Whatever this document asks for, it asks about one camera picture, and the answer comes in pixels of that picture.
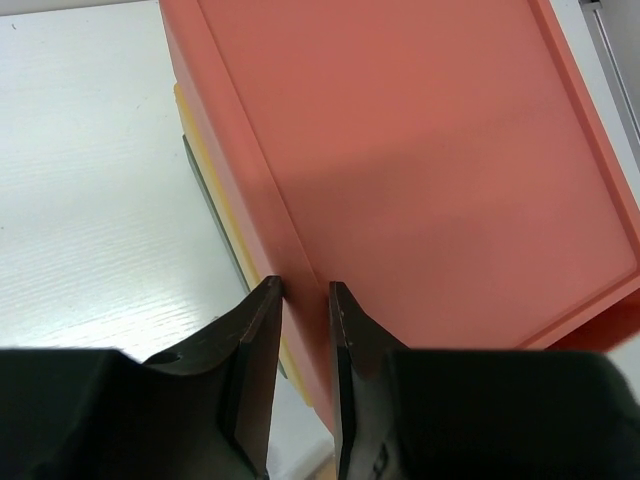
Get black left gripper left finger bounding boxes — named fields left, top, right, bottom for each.
left=1, top=276, right=283, bottom=479

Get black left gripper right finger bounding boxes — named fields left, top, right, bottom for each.
left=329, top=282, right=639, bottom=479

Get aluminium frame rail right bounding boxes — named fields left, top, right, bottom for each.
left=577, top=0, right=640, bottom=151

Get coral three-tier drawer organizer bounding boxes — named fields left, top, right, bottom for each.
left=160, top=1, right=639, bottom=426

